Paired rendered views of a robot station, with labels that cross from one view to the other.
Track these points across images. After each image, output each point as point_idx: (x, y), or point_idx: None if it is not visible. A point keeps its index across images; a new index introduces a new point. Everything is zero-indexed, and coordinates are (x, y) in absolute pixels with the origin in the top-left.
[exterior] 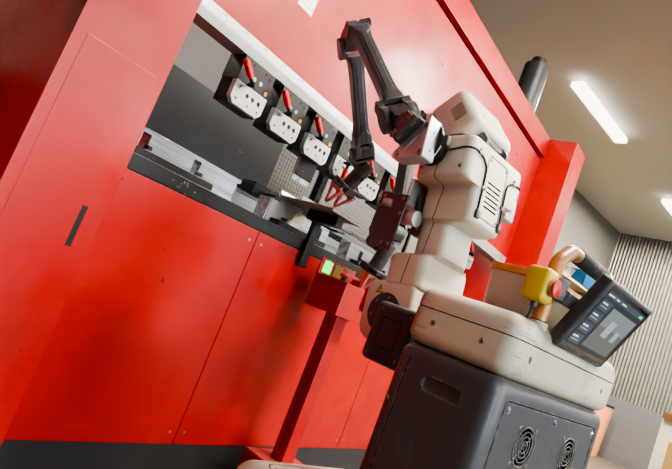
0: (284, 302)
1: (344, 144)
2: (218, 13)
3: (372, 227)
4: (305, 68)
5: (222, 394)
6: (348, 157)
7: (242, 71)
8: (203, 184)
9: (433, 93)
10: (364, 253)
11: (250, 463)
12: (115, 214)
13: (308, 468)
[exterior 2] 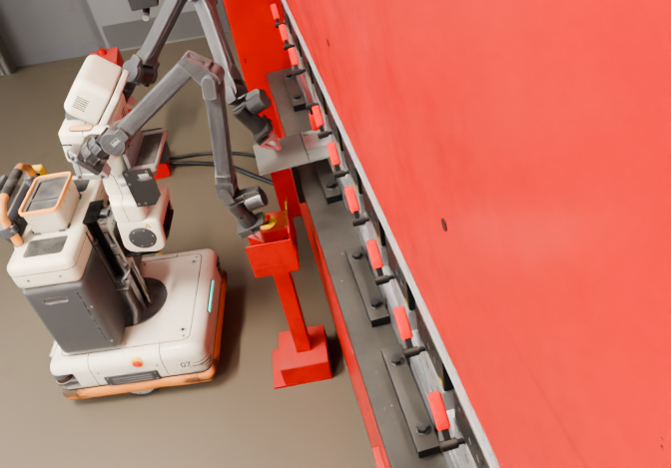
0: (311, 228)
1: (314, 80)
2: None
3: (167, 152)
4: None
5: (320, 270)
6: (269, 98)
7: (283, 13)
8: (292, 104)
9: None
10: (367, 252)
11: (205, 248)
12: (276, 113)
13: (198, 275)
